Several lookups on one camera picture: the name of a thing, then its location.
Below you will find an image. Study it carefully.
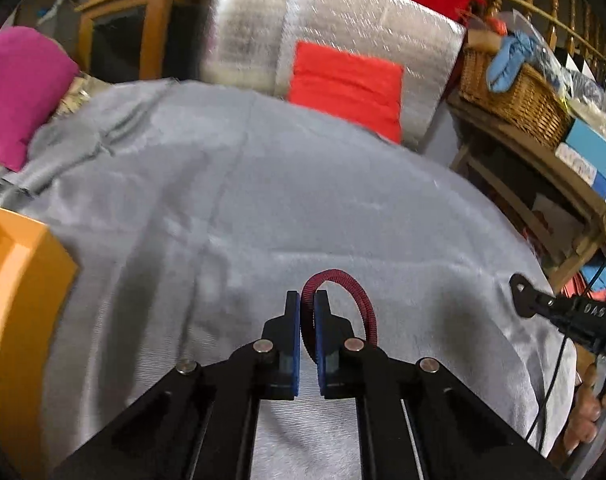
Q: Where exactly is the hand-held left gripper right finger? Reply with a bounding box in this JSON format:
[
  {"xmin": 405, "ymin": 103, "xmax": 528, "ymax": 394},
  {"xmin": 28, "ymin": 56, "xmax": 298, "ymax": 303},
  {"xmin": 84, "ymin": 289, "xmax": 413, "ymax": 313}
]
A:
[{"xmin": 312, "ymin": 290, "xmax": 566, "ymax": 480}]

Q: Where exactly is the thin black cable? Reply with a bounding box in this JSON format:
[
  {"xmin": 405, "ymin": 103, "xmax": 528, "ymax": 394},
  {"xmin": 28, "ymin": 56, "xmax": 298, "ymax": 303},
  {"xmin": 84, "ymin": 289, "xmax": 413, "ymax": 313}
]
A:
[{"xmin": 525, "ymin": 237, "xmax": 606, "ymax": 453}]

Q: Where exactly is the wicker basket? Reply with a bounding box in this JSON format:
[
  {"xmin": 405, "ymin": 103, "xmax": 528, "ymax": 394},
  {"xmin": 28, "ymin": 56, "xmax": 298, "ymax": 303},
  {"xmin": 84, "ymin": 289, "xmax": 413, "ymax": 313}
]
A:
[{"xmin": 458, "ymin": 46, "xmax": 574, "ymax": 150}]

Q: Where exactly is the orange box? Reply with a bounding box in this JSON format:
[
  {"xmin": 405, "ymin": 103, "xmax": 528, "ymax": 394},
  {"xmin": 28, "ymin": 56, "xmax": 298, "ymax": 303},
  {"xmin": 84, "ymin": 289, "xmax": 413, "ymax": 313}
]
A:
[{"xmin": 0, "ymin": 206, "xmax": 80, "ymax": 441}]

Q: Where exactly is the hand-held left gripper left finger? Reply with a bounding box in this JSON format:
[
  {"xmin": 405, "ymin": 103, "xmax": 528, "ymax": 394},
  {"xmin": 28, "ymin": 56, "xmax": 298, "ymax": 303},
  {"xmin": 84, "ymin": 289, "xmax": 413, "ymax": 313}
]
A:
[{"xmin": 50, "ymin": 290, "xmax": 304, "ymax": 480}]

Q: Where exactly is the person's right hand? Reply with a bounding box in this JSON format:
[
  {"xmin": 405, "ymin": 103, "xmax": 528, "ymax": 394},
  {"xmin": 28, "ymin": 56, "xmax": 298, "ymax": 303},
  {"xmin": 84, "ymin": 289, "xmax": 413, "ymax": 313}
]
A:
[{"xmin": 564, "ymin": 362, "xmax": 606, "ymax": 456}]

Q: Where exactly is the wooden cabinet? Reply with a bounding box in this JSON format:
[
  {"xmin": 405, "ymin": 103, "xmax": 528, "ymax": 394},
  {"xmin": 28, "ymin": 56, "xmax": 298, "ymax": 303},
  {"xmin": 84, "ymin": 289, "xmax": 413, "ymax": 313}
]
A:
[{"xmin": 77, "ymin": 0, "xmax": 206, "ymax": 83}]

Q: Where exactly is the magenta pillow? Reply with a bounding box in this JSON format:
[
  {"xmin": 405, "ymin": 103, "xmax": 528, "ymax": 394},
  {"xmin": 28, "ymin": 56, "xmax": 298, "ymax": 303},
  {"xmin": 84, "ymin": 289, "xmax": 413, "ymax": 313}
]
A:
[{"xmin": 0, "ymin": 26, "xmax": 81, "ymax": 173}]

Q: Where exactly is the beige patterned cloth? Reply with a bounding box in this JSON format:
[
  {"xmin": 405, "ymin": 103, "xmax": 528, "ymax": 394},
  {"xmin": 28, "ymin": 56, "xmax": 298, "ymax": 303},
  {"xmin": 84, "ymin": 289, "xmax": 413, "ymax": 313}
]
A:
[{"xmin": 50, "ymin": 72, "xmax": 108, "ymax": 121}]

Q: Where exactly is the wooden table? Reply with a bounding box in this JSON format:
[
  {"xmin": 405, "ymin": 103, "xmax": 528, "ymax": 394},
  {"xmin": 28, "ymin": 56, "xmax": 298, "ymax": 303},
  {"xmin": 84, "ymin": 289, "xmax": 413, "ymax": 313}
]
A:
[{"xmin": 445, "ymin": 91, "xmax": 606, "ymax": 293}]

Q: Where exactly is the maroon hair tie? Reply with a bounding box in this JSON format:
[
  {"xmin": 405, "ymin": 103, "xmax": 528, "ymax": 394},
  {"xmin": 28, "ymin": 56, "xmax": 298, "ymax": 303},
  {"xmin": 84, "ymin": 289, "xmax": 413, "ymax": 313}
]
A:
[{"xmin": 301, "ymin": 269, "xmax": 378, "ymax": 361}]

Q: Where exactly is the light blue cardboard box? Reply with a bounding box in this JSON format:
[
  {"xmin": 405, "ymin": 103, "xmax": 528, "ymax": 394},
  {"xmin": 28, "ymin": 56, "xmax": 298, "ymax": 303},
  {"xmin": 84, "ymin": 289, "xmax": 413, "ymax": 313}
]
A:
[{"xmin": 564, "ymin": 120, "xmax": 606, "ymax": 221}]

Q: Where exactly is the grey cloth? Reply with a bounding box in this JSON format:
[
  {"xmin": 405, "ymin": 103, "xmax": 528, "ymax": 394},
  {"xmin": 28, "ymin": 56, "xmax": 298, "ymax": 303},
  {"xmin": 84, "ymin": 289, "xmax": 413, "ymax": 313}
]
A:
[{"xmin": 0, "ymin": 77, "xmax": 578, "ymax": 480}]

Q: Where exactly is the blue cloth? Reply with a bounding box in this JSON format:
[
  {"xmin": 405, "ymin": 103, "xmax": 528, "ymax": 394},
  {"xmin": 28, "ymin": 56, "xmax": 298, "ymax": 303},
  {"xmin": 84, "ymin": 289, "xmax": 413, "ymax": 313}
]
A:
[{"xmin": 487, "ymin": 30, "xmax": 538, "ymax": 93}]

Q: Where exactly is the silver insulation mat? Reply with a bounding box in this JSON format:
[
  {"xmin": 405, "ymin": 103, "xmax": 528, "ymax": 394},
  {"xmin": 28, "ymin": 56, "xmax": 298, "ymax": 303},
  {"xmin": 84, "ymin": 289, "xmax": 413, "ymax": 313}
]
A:
[{"xmin": 199, "ymin": 0, "xmax": 468, "ymax": 153}]

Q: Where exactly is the white patterned box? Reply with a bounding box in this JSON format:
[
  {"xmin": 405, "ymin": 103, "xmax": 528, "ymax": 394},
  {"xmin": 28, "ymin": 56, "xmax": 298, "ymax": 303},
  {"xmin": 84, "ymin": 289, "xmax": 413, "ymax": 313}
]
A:
[{"xmin": 555, "ymin": 142, "xmax": 598, "ymax": 186}]

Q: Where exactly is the red pillow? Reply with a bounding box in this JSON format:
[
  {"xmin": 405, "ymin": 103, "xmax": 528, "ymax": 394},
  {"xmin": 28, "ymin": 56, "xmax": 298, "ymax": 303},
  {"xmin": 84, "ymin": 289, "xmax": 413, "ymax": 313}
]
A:
[{"xmin": 287, "ymin": 41, "xmax": 404, "ymax": 145}]

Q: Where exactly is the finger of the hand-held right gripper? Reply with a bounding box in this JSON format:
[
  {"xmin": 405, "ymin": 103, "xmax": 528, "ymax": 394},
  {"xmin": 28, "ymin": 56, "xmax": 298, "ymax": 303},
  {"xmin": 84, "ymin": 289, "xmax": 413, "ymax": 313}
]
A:
[{"xmin": 509, "ymin": 272, "xmax": 556, "ymax": 318}]

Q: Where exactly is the grey plastic bag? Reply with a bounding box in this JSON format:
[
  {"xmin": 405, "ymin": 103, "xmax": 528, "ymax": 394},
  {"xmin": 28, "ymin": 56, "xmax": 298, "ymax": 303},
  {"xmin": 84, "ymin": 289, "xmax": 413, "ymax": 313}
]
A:
[{"xmin": 563, "ymin": 67, "xmax": 606, "ymax": 106}]

